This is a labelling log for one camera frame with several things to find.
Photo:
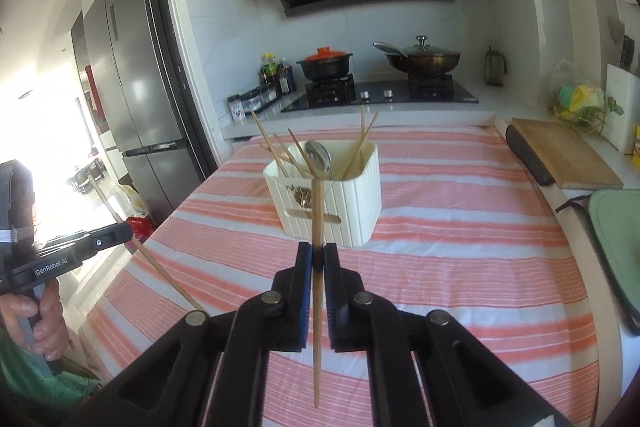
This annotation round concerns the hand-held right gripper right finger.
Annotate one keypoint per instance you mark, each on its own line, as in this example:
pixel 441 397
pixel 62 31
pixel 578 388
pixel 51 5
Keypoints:
pixel 334 277

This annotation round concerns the wooden cutting board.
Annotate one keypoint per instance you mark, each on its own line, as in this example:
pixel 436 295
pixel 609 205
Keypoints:
pixel 565 152

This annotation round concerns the black gas stove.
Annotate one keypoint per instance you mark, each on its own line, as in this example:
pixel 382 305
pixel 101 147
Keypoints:
pixel 380 94

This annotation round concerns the person's left hand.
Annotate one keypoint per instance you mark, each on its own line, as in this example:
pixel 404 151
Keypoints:
pixel 50 327

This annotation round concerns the dark sauce bottle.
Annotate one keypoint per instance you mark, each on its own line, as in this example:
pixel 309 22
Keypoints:
pixel 286 79

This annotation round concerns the black lid spice jar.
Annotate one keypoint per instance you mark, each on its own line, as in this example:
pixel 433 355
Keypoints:
pixel 237 109

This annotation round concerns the grey steel refrigerator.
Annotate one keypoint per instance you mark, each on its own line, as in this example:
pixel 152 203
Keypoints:
pixel 145 82

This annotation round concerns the green label sauce bottle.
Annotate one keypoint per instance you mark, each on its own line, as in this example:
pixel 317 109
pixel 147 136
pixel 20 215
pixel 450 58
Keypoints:
pixel 270 69

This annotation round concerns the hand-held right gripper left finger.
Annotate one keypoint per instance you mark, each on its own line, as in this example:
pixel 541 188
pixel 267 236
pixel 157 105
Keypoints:
pixel 302 277

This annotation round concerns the black pot orange lid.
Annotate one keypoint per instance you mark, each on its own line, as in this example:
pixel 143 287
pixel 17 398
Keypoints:
pixel 325 64

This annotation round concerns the clear plastic bag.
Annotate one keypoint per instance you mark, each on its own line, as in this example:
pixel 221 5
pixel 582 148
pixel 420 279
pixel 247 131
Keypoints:
pixel 575 99

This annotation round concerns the person's green shirt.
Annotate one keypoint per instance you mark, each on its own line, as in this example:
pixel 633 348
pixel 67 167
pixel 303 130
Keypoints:
pixel 40 392

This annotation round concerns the red box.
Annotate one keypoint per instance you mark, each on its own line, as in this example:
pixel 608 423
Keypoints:
pixel 140 229

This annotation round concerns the yellow packet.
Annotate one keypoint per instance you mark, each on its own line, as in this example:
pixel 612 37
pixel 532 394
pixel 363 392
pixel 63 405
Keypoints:
pixel 636 144

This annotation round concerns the dark glass jug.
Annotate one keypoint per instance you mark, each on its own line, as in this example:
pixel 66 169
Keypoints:
pixel 495 67

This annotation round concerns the white knife block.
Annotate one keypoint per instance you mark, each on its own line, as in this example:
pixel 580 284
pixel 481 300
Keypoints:
pixel 622 107

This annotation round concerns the white ribbed utensil holder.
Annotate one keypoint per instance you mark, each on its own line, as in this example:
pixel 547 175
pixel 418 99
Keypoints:
pixel 350 207

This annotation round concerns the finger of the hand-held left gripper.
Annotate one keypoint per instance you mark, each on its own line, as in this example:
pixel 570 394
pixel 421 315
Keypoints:
pixel 112 238

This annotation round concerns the green mat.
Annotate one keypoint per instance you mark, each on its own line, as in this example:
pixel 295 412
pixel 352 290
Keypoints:
pixel 617 247

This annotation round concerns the wooden chopstick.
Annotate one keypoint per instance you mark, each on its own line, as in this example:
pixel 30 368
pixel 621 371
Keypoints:
pixel 165 269
pixel 364 137
pixel 317 357
pixel 267 142
pixel 287 152
pixel 300 151

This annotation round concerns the pink white striped tablecloth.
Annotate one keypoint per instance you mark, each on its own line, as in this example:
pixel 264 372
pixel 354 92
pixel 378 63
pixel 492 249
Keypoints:
pixel 450 257

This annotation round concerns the silver metal spoon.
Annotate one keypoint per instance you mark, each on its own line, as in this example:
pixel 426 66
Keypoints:
pixel 320 159

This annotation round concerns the clear seasoning box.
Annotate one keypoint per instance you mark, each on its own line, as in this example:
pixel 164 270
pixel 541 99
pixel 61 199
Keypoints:
pixel 260 96

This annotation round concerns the wok with glass lid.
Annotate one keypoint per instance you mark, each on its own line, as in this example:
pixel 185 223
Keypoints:
pixel 425 59

